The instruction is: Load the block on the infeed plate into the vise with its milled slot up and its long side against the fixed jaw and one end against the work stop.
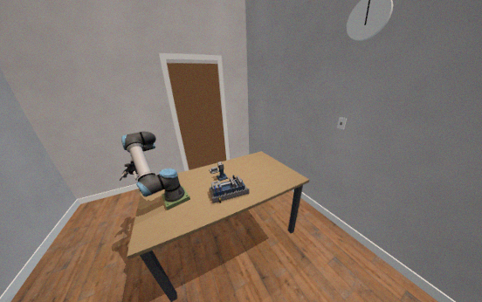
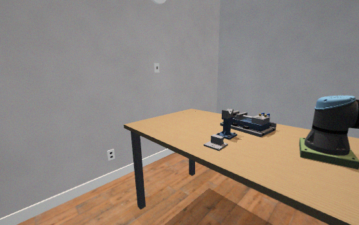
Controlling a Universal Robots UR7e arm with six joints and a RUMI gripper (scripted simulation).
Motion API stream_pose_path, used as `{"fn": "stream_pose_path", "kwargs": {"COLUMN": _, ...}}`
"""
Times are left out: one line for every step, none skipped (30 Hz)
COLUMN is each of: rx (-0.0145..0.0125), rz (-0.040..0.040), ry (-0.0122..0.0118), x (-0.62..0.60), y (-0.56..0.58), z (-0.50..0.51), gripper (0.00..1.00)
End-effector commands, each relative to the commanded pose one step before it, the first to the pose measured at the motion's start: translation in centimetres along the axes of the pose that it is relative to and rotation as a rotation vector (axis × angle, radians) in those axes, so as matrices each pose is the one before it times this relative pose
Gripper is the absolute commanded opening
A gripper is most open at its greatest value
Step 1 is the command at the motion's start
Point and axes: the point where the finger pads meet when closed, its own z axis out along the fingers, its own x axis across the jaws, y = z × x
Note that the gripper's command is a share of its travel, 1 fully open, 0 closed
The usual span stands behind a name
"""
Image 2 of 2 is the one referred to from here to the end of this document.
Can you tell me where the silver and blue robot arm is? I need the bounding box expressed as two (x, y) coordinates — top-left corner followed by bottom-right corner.
(304, 96), (359, 155)

